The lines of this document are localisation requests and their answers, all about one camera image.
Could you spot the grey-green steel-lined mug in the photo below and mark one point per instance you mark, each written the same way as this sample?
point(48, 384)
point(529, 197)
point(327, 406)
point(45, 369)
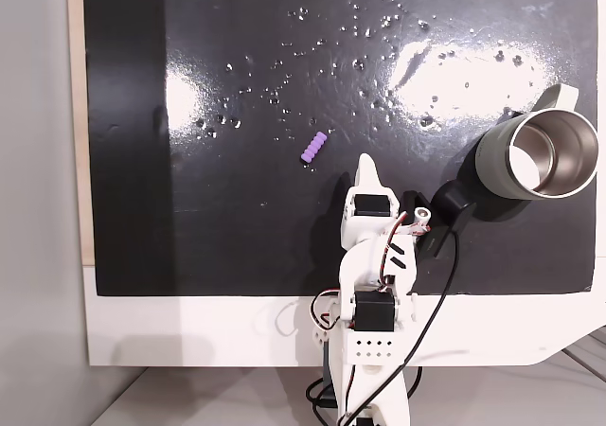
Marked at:
point(492, 161)

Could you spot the light wooden board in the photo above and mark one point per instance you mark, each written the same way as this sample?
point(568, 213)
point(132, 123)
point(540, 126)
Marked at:
point(76, 113)

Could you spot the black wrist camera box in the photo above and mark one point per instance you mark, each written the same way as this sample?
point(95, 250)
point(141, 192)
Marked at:
point(450, 203)

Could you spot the black glossy mat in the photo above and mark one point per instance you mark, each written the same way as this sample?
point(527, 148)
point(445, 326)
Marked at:
point(237, 218)

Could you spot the purple ribbed pen grip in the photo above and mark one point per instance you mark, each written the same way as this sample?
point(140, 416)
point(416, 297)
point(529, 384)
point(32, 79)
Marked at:
point(314, 147)

